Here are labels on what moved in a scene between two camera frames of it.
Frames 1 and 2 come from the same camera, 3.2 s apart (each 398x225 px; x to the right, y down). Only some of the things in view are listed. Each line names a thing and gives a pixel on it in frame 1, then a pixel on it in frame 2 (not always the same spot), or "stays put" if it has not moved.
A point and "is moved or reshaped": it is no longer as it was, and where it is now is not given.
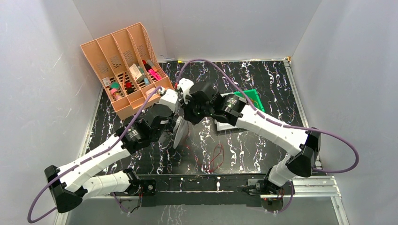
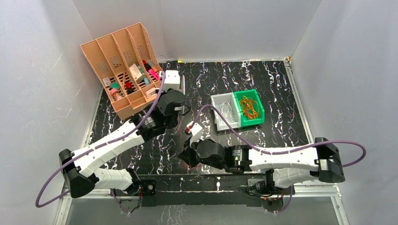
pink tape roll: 115,93 stays put
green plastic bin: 253,96 stays put
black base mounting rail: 179,190 stays put
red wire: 218,157 is moved or reshaped
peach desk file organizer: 129,67 stays put
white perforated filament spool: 177,130 is moved or reshaped
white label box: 135,71 stays put
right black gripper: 188,114 to 187,155
